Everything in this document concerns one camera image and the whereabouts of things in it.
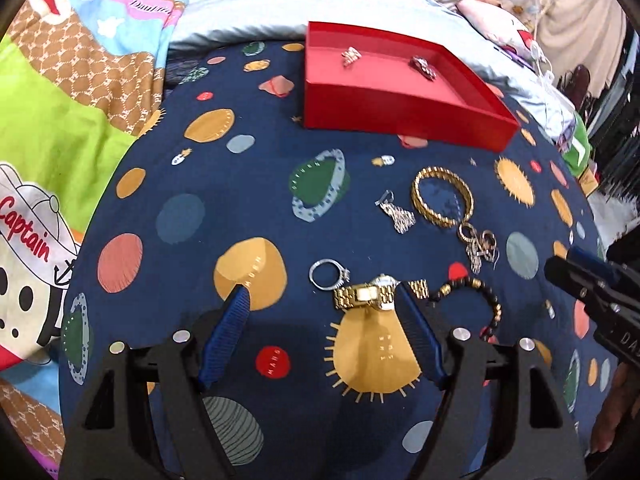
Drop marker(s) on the navy planet print blanket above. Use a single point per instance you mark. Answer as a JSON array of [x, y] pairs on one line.
[[250, 200]]

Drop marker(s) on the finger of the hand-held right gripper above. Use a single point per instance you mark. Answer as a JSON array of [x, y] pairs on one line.
[[570, 280], [592, 262]]

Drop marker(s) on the silver filigree earring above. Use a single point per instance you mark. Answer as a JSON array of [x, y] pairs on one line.
[[477, 255]]

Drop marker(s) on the beige cloth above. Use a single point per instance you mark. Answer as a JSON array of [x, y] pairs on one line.
[[580, 5]]

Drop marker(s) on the cartoon monkey print blanket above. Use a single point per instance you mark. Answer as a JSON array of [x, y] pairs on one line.
[[65, 110]]

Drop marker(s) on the gold bangle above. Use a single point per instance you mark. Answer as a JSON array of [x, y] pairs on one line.
[[419, 200]]

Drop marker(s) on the green cloth item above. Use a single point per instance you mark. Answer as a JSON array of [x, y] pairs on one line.
[[577, 146]]

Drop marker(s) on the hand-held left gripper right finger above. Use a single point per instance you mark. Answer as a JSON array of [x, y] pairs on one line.
[[419, 335]]

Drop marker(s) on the silver wristwatch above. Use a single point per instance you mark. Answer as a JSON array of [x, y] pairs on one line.
[[423, 66]]

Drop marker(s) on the red cardboard box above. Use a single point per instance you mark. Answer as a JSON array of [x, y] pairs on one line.
[[390, 90]]

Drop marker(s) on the light blue quilt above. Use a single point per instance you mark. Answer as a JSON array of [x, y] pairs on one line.
[[250, 10]]

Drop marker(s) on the person's right hand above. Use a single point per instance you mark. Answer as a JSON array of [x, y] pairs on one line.
[[617, 410]]

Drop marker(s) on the pink cartoon pillow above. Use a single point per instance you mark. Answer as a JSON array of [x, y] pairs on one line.
[[495, 20]]

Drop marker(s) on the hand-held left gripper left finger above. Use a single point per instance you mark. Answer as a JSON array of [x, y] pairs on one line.
[[226, 332]]

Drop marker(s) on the silver dangle earring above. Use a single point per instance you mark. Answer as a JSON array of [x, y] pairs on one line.
[[400, 216]]

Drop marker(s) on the gold wristwatch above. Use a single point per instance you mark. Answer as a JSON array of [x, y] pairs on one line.
[[367, 294]]

